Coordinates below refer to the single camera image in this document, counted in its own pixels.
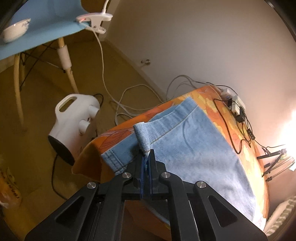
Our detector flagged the light blue denim pants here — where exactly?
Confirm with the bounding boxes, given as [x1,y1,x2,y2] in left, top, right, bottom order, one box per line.
[102,97,266,229]

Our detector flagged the orange floral bedsheet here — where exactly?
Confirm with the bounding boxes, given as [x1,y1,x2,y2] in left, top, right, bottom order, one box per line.
[72,87,266,240]

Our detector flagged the green striped white blanket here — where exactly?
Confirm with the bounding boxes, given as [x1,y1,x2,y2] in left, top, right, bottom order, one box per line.
[264,195,295,238]

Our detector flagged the white fan heater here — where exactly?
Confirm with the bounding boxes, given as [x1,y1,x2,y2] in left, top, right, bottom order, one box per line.
[48,94,100,166]

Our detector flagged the black power adapter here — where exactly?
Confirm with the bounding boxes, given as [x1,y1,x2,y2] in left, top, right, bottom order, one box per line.
[235,108,245,123]

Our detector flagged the black mini tripod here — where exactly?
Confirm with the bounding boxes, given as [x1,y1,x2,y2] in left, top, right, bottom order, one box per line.
[257,149,287,177]

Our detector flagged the white charger adapter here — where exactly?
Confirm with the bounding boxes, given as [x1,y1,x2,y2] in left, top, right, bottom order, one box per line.
[231,95,246,115]

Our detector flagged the white power strip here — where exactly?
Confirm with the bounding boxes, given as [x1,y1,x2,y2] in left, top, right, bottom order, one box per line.
[220,87,235,100]

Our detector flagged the metal door stopper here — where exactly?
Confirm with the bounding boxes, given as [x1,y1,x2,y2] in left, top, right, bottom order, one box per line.
[141,59,151,65]

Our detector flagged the white clip-on desk lamp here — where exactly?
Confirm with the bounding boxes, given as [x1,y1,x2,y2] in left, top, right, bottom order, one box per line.
[76,0,113,34]

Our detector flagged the blue chair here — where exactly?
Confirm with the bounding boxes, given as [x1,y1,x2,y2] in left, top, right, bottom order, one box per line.
[1,1,87,128]

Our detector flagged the white ceramic bowl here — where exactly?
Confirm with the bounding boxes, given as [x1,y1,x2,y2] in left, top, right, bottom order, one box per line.
[1,18,31,43]

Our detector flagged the black charging cable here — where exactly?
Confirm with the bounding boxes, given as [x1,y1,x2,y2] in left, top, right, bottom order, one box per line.
[212,98,253,155]

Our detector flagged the black inline cable switch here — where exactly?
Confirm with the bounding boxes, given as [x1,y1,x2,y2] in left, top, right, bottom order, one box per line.
[247,128,255,140]

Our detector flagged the white charging cable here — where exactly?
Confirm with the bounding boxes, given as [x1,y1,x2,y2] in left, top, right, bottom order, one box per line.
[89,25,209,126]

